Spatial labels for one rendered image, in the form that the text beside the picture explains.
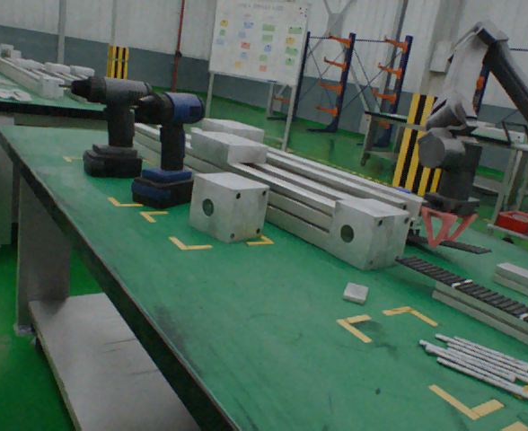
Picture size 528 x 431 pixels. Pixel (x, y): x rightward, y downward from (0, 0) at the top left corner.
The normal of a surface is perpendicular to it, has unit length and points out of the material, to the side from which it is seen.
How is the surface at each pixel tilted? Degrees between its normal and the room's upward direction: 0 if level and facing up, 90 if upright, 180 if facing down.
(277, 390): 0
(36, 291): 90
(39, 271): 90
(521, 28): 90
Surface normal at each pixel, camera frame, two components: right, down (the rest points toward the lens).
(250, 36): -0.58, 0.13
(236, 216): 0.73, 0.29
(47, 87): 0.54, 0.31
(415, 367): 0.16, -0.95
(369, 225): -0.77, 0.05
